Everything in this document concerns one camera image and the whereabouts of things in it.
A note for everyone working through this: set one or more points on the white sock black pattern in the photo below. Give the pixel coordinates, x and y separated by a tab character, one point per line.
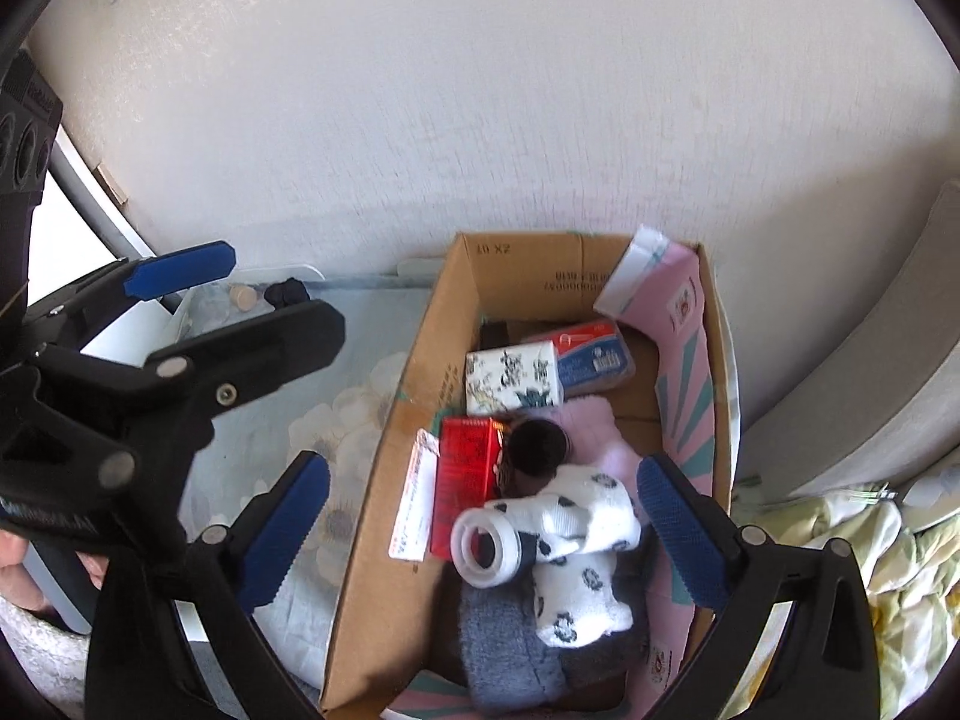
581	600
592	514

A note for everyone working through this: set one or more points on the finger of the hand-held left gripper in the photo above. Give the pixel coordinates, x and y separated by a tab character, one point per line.
255	349
180	268

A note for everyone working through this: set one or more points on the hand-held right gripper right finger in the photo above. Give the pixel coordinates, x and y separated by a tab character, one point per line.
679	525

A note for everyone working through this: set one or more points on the grey fluffy sock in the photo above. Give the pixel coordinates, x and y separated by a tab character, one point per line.
510	652

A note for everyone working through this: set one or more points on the small cork block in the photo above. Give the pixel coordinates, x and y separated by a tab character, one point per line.
242	296

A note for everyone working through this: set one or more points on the pink fluffy sock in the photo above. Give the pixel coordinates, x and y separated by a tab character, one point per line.
592	427

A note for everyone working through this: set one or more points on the white and blue envelope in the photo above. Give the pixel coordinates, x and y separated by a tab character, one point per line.
634	270

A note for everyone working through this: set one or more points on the dark round lid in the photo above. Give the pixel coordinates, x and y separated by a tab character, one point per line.
538	450

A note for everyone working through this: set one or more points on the white tape roll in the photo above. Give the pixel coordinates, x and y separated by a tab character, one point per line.
504	551

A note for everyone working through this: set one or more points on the white packet red print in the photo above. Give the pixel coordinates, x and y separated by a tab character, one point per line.
414	495

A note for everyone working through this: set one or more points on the red drink carton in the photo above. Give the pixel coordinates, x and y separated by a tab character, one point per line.
469	487

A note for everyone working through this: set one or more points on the blue and red packet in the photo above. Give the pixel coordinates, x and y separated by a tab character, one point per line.
592	356

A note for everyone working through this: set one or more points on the floral blanket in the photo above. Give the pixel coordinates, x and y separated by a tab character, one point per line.
907	585

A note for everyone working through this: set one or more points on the cardboard box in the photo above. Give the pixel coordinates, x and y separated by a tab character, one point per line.
375	510

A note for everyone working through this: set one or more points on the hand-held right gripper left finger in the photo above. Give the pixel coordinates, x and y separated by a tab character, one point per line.
285	525

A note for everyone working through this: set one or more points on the clear plastic storage bin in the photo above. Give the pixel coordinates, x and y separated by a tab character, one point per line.
315	420

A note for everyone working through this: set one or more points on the white floral tissue pack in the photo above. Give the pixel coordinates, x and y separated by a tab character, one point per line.
514	379

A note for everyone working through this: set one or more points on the person's left hand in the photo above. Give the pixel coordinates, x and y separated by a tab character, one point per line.
19	574

